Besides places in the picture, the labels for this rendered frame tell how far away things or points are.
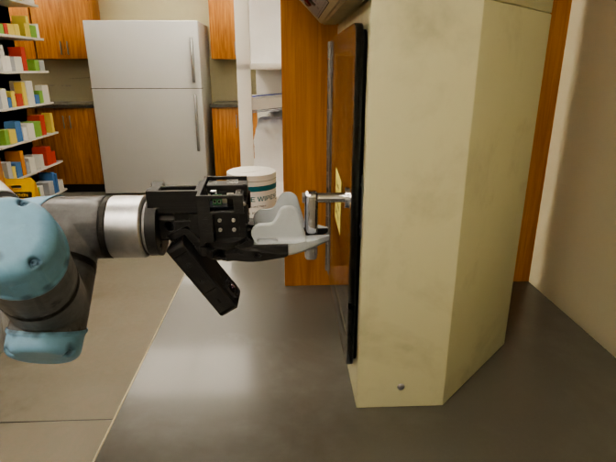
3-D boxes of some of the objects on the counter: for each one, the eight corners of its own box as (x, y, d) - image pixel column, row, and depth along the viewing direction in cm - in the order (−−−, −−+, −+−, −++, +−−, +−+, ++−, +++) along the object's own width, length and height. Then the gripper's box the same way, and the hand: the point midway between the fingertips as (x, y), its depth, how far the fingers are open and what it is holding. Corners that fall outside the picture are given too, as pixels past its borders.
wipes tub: (277, 216, 141) (276, 165, 136) (276, 231, 128) (275, 174, 124) (231, 217, 140) (228, 165, 135) (226, 232, 128) (223, 175, 123)
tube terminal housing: (463, 292, 93) (518, -205, 69) (551, 403, 62) (706, -424, 38) (332, 295, 92) (341, -210, 68) (356, 409, 61) (388, -439, 37)
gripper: (134, 202, 52) (334, 199, 53) (156, 172, 61) (326, 170, 62) (145, 272, 56) (332, 269, 57) (164, 235, 65) (324, 232, 66)
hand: (317, 238), depth 61 cm, fingers closed, pressing on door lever
